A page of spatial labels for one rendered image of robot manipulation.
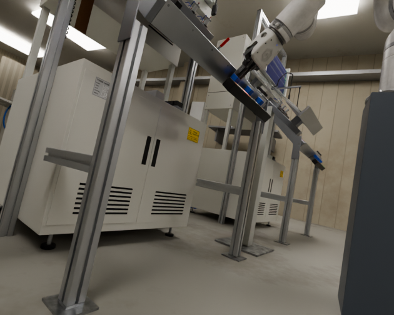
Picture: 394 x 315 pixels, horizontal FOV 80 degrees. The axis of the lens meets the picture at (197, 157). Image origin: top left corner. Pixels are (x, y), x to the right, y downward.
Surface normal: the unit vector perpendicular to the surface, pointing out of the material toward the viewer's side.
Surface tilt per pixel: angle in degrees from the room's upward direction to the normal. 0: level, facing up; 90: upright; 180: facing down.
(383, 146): 90
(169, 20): 133
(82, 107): 90
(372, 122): 90
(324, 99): 90
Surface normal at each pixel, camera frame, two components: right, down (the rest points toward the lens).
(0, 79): 0.87, 0.13
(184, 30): 0.44, 0.73
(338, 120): -0.46, -0.18
